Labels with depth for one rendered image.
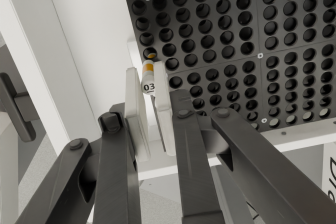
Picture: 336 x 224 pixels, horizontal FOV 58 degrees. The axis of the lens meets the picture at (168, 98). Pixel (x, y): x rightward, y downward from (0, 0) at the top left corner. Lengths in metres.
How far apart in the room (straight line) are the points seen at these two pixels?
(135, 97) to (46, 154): 1.37
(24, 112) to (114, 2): 0.14
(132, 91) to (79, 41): 0.19
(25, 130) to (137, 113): 0.19
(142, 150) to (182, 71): 0.14
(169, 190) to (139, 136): 1.42
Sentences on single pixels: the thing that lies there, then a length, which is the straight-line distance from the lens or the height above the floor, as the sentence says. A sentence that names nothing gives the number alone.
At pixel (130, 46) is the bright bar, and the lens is 0.34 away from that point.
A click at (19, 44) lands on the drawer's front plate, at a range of 0.27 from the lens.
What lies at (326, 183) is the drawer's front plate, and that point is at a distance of 0.54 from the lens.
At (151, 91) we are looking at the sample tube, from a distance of 0.22.
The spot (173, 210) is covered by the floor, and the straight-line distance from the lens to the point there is 1.72.
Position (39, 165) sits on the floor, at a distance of 1.58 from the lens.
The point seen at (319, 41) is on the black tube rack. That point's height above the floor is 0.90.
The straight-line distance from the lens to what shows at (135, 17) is 0.27.
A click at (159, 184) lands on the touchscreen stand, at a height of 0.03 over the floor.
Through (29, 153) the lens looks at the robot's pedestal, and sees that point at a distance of 0.88.
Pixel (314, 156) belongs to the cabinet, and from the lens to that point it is 0.60.
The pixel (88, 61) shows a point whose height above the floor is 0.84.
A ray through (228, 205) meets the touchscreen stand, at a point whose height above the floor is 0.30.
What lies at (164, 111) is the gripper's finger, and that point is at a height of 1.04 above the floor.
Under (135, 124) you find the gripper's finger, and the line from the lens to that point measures 0.15.
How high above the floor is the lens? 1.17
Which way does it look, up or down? 63 degrees down
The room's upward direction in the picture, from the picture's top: 172 degrees clockwise
